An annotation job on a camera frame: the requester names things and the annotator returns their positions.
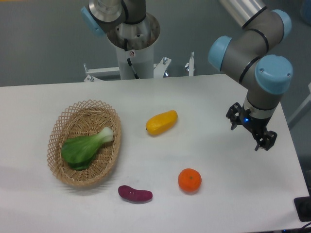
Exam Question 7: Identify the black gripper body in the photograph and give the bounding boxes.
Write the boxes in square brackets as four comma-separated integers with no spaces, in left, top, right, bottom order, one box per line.
[239,108,271,139]

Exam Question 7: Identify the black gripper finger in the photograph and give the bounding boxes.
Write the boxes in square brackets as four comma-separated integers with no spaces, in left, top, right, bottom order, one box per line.
[254,130,277,151]
[226,102,242,130]

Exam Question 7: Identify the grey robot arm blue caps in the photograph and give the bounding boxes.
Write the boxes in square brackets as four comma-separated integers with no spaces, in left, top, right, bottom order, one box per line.
[81,0,293,150]

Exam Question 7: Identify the woven wicker basket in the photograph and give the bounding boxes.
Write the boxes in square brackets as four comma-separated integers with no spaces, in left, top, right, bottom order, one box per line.
[47,100,121,187]

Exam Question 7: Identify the green bok choy vegetable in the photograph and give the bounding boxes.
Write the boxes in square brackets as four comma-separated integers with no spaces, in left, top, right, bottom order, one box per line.
[61,127,114,170]

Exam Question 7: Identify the yellow mango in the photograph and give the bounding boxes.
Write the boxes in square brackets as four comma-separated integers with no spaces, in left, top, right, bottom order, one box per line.
[145,110,178,136]

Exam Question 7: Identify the black device at table edge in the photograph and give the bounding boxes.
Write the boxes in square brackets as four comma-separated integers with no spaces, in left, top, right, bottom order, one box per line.
[294,197,311,222]

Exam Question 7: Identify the orange tangerine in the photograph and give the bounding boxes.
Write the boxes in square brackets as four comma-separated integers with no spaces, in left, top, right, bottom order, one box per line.
[178,168,202,193]

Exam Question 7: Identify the purple sweet potato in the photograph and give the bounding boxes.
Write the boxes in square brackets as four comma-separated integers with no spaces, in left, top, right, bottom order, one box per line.
[118,185,153,202]

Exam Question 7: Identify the white metal base frame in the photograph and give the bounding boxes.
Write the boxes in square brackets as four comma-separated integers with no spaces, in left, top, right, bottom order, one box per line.
[84,52,195,82]

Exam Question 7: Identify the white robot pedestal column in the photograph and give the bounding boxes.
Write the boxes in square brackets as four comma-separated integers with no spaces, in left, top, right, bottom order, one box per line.
[106,13,161,80]

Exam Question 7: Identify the black cable on pedestal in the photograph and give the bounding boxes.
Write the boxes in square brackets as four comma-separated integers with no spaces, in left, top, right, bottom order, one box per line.
[123,38,140,80]

